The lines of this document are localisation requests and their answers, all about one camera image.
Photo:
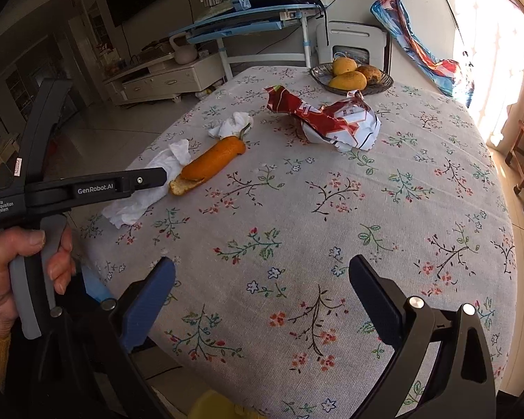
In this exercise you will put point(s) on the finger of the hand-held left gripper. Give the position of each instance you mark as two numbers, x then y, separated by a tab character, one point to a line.
144	185

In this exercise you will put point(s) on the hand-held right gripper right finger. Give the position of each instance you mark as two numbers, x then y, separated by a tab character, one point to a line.
375	301

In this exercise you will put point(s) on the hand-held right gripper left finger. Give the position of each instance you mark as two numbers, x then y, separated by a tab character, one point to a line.
153	301

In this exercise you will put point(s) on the large white tissue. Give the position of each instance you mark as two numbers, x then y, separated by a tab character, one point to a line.
126	211

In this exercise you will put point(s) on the orange peel piece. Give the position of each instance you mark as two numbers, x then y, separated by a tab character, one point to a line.
209	163

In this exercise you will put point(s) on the yellow plastic bin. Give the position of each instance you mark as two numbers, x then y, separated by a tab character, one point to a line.
218	408

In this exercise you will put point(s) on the small white crumpled tissue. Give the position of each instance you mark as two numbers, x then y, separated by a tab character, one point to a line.
229	126

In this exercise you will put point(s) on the floral tablecloth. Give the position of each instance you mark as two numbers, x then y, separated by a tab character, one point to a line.
288	235

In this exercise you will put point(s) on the cream TV cabinet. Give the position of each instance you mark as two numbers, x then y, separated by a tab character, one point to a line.
166	78

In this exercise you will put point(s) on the pink kettlebell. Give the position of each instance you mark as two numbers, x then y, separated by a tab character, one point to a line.
184	52

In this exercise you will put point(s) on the red snack wrapper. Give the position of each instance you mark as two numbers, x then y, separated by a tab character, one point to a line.
332	122

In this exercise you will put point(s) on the blue study desk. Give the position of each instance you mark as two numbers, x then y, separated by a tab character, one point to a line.
244	17

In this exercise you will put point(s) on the wooden chair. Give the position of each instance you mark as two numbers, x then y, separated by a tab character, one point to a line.
522	148

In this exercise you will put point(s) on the dark fruit bowl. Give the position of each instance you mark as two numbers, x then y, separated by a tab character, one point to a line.
375	87

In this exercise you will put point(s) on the yellow mango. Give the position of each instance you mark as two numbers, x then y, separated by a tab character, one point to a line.
344	66
347	81

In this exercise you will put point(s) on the brown spotted mango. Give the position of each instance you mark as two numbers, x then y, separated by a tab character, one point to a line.
369	74

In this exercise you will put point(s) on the white floor appliance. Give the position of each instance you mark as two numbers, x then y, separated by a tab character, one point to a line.
349	35

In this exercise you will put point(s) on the colourful printed cloth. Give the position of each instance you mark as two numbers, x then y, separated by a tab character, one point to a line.
415	48

